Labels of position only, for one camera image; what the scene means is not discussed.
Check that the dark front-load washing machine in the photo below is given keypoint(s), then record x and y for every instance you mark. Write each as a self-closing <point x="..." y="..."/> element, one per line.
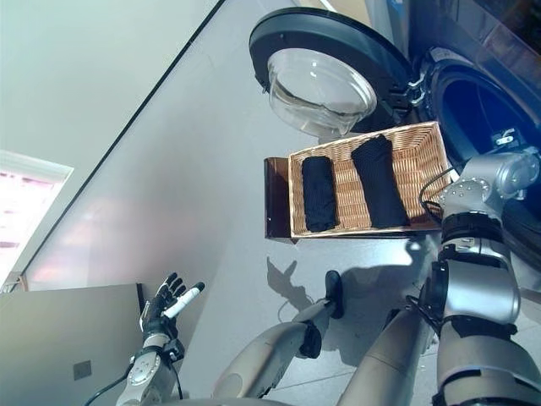
<point x="473" y="105"/>

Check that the wicker laundry basket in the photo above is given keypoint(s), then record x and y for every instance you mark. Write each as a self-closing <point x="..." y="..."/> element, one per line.
<point x="351" y="203"/>

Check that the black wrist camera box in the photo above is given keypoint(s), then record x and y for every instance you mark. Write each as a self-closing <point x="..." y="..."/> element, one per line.
<point x="174" y="347"/>

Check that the grey wall socket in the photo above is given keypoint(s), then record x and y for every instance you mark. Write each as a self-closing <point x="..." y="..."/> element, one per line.
<point x="82" y="370"/>

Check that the black left robot foot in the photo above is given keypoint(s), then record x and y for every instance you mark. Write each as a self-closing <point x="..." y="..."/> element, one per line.
<point x="334" y="292"/>

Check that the black rolled garment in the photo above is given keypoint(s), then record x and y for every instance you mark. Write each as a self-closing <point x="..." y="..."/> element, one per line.
<point x="319" y="194"/>
<point x="380" y="182"/>

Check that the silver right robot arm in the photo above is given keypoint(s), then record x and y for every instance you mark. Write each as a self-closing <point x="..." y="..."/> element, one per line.
<point x="477" y="296"/>

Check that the silver right robot leg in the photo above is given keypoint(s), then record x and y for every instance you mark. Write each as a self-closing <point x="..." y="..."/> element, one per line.
<point x="389" y="359"/>

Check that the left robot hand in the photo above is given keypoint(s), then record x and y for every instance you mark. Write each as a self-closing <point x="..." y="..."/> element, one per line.
<point x="158" y="313"/>

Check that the silver robot leg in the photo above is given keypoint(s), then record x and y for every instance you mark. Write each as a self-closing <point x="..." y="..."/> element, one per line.
<point x="262" y="355"/>
<point x="389" y="359"/>

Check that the brown glossy stool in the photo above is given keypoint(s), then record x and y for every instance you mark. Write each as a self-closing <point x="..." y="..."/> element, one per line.
<point x="277" y="199"/>

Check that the round glass washer door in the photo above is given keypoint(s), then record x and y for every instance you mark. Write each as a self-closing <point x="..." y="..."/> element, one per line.
<point x="321" y="84"/>

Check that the silver left robot leg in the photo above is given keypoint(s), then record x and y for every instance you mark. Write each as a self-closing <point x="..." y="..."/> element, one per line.
<point x="262" y="355"/>

